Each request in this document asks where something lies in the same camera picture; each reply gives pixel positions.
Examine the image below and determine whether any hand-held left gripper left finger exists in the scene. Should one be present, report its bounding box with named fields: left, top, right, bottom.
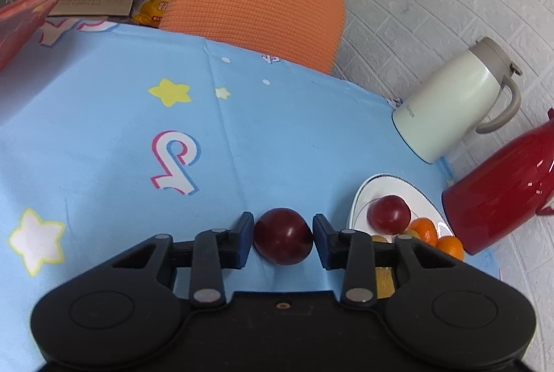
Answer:
left=110, top=212, right=254, bottom=309

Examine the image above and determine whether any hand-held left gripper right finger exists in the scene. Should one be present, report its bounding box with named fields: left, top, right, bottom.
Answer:
left=312, top=213, right=459, bottom=305

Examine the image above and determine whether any dark red plum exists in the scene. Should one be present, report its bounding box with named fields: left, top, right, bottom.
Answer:
left=253, top=208, right=313, bottom=266
left=366, top=195, right=411, bottom=235

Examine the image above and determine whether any white plate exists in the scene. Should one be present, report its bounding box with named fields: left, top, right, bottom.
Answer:
left=347, top=174, right=455, bottom=245

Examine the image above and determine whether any small mandarin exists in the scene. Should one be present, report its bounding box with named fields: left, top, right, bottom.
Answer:
left=407, top=217, right=439, bottom=247
left=435, top=236, right=465, bottom=261

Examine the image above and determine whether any blue printed tablecloth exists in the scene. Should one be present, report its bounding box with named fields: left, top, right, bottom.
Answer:
left=0, top=15, right=505, bottom=312

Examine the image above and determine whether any red thermos jug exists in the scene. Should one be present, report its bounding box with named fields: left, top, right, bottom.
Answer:
left=441, top=108, right=554, bottom=256

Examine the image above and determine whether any white thermos jug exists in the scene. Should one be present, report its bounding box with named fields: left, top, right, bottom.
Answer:
left=392, top=37, right=524, bottom=164

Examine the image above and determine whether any pink plastic bowl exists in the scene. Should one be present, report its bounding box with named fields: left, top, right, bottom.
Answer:
left=0, top=0, right=87, bottom=72

